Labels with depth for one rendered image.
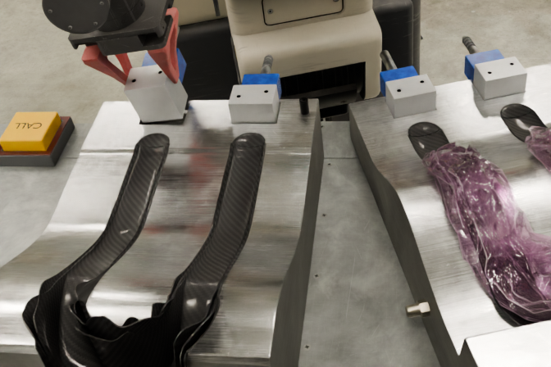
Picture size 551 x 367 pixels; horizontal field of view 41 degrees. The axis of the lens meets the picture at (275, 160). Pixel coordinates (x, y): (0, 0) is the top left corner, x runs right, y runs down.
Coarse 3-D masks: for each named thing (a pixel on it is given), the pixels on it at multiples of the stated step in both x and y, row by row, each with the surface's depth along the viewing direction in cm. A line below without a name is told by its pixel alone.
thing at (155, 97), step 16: (176, 48) 86; (144, 64) 86; (128, 80) 83; (144, 80) 82; (160, 80) 81; (128, 96) 82; (144, 96) 82; (160, 96) 82; (176, 96) 83; (144, 112) 84; (160, 112) 84; (176, 112) 84
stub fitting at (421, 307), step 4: (420, 300) 68; (424, 300) 68; (412, 304) 68; (416, 304) 68; (420, 304) 67; (424, 304) 67; (428, 304) 67; (408, 308) 67; (412, 308) 67; (416, 308) 67; (420, 308) 67; (424, 308) 67; (428, 308) 67; (408, 312) 67; (412, 312) 67; (416, 312) 67; (420, 312) 67; (424, 312) 67; (428, 312) 67; (408, 316) 68; (412, 316) 68; (424, 316) 68
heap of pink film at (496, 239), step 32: (544, 128) 80; (448, 160) 73; (480, 160) 72; (544, 160) 72; (448, 192) 69; (480, 192) 66; (512, 192) 69; (480, 224) 65; (512, 224) 66; (480, 256) 65; (512, 256) 64; (544, 256) 64; (512, 288) 62; (544, 288) 61
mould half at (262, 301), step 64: (128, 128) 85; (192, 128) 84; (256, 128) 82; (320, 128) 87; (64, 192) 79; (192, 192) 77; (64, 256) 69; (128, 256) 68; (192, 256) 67; (256, 256) 67; (0, 320) 61; (256, 320) 57
